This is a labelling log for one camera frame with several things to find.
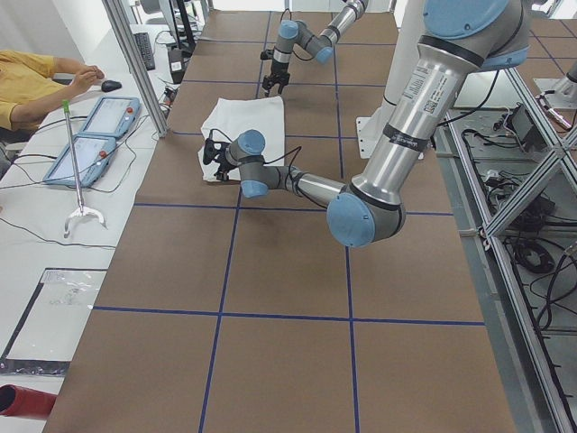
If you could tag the blue teach pendant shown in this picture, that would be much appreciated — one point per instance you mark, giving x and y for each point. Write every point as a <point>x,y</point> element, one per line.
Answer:
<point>93,157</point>
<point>111,116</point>

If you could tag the lower blue teach pendant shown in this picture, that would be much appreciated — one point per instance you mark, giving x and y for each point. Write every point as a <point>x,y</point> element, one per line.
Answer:
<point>93,157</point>

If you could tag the black computer mouse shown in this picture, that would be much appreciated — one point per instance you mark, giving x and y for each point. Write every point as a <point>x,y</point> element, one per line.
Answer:
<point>110,85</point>

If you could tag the upper blue teach pendant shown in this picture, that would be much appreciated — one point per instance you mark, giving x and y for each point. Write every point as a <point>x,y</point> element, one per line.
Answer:
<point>111,116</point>

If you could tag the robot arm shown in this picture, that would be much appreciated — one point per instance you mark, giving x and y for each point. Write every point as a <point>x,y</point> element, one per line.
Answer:
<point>458,38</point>
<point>319,47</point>

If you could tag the aluminium side frame rail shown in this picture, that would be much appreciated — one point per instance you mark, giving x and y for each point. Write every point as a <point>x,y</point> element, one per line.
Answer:
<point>513,174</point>

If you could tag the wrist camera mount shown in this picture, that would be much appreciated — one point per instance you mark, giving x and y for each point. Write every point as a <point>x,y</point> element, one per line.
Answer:
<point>267,55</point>
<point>214,150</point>

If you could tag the person in yellow shirt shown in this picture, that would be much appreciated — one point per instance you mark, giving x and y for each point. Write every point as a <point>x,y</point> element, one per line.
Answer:
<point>33,85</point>

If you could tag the black power adapter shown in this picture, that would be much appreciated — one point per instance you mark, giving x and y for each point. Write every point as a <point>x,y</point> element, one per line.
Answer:
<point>177,67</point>

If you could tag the red cylinder object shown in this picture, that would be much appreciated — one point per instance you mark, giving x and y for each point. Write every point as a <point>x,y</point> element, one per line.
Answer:
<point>22,402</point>

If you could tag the clear plastic document sleeve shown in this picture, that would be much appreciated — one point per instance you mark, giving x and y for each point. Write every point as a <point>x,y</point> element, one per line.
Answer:
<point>46,336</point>

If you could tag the black keyboard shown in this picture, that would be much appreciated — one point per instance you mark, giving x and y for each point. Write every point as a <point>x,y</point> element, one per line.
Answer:
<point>143,44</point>

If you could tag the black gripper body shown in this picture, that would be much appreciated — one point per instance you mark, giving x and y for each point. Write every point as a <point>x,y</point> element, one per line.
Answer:
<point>224,166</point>
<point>275,73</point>

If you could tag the aluminium frame post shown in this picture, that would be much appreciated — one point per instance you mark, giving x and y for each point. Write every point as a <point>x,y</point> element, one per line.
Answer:
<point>123,33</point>

